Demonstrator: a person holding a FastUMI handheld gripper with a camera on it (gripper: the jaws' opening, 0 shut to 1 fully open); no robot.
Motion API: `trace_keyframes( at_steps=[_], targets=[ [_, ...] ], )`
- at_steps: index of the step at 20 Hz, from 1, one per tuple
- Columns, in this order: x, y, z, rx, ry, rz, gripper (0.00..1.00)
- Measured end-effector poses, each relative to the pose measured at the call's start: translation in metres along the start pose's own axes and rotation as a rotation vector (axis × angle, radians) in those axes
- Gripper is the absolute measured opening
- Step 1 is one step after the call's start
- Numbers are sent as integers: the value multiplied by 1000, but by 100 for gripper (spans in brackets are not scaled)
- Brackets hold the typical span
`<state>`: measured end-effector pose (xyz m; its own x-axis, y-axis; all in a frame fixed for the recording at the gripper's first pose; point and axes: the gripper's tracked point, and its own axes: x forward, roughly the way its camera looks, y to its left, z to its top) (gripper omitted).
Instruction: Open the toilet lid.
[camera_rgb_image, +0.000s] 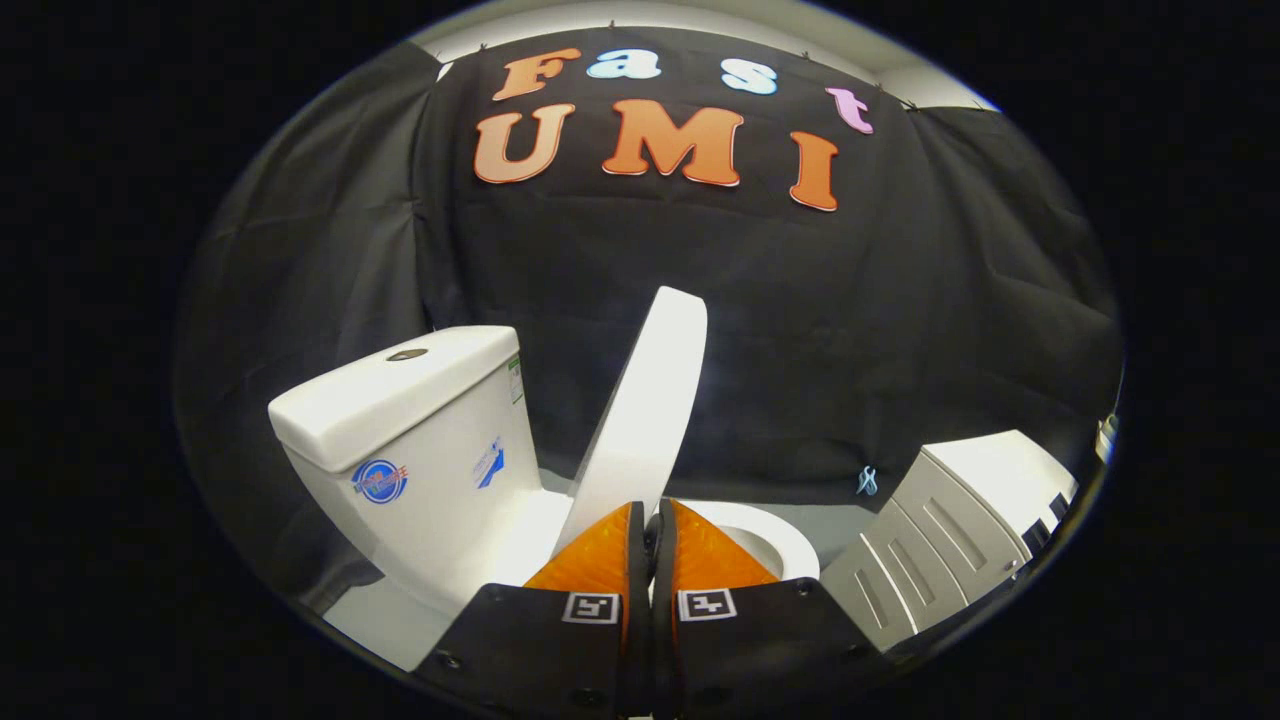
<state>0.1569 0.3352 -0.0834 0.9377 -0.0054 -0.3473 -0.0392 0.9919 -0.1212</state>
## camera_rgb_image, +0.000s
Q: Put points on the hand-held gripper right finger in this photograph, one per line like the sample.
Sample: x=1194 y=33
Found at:
x=770 y=645

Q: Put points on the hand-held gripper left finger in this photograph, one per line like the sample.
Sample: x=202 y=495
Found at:
x=530 y=650

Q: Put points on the white toilet lid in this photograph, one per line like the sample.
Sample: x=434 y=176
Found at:
x=650 y=400

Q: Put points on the white ceramic toilet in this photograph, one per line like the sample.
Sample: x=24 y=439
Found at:
x=420 y=450

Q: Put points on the small blue clip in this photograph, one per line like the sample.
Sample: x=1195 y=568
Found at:
x=867 y=482

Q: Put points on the white cabinet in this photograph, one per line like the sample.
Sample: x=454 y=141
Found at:
x=980 y=480

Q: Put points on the black backdrop cloth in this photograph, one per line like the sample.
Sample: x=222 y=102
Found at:
x=820 y=320

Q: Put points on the white wall shelf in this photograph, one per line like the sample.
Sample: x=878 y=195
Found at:
x=1107 y=440

